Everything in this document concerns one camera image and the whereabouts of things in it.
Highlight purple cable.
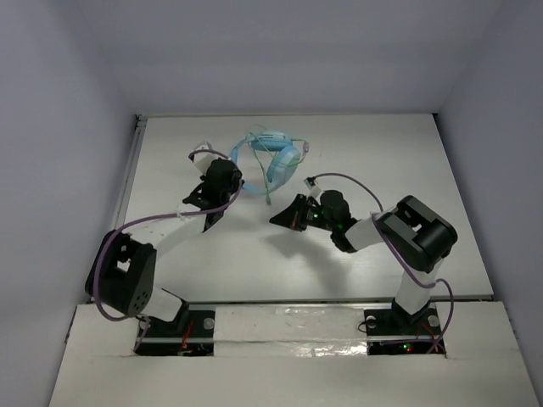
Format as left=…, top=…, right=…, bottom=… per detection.
left=313, top=171, right=455, bottom=354
left=92, top=145, right=245, bottom=353

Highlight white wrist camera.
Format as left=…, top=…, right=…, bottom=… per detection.
left=188, top=142, right=221, bottom=174
left=304, top=177, right=322, bottom=198

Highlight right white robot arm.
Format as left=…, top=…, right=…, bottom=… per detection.
left=269, top=190, right=458, bottom=333

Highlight green headphone cable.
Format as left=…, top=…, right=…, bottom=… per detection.
left=244, top=125, right=311, bottom=207

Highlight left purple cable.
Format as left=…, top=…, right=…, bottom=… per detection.
left=92, top=145, right=245, bottom=353

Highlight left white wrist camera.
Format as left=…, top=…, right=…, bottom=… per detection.
left=188, top=142, right=221, bottom=174

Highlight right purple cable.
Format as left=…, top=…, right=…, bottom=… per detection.
left=313, top=171, right=455, bottom=354

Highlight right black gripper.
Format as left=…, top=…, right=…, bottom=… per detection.
left=271, top=193, right=336, bottom=231

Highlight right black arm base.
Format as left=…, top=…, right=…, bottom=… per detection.
left=357, top=303, right=446, bottom=355

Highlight light blue headphones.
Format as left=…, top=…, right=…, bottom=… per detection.
left=230, top=128, right=310, bottom=197

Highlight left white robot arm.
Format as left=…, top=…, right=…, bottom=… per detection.
left=86, top=150, right=243, bottom=334

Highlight silver taped mounting rail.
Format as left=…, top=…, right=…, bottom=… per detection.
left=135, top=299, right=449, bottom=360

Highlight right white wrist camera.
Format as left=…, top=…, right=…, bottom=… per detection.
left=304, top=177, right=322, bottom=198

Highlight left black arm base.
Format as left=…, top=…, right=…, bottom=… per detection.
left=134, top=302, right=216, bottom=357

